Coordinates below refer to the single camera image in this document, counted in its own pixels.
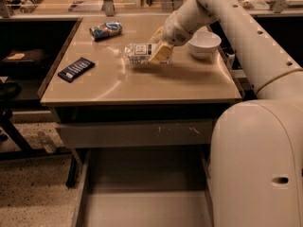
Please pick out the clear plastic water bottle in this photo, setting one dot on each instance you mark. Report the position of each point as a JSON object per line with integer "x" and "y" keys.
{"x": 142, "y": 54}

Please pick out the dark blue snack bar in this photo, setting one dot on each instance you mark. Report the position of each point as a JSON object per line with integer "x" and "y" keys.
{"x": 75, "y": 69}

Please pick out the beige drawer cabinet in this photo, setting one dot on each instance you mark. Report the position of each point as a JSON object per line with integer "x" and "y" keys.
{"x": 116, "y": 91}

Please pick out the open middle drawer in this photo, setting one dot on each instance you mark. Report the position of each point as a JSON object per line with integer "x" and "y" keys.
{"x": 143, "y": 187}

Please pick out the grey top drawer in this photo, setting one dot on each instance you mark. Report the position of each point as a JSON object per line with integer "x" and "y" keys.
{"x": 136, "y": 133}

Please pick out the crumpled blue chip bag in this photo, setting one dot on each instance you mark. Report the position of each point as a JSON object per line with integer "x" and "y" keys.
{"x": 105, "y": 30}

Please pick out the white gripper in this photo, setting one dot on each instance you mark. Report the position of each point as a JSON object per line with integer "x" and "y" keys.
{"x": 174, "y": 31}

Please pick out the white ceramic bowl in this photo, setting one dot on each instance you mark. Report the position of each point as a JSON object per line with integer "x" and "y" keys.
{"x": 203, "y": 44}

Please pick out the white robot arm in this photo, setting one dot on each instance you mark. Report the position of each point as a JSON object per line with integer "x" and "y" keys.
{"x": 256, "y": 157}

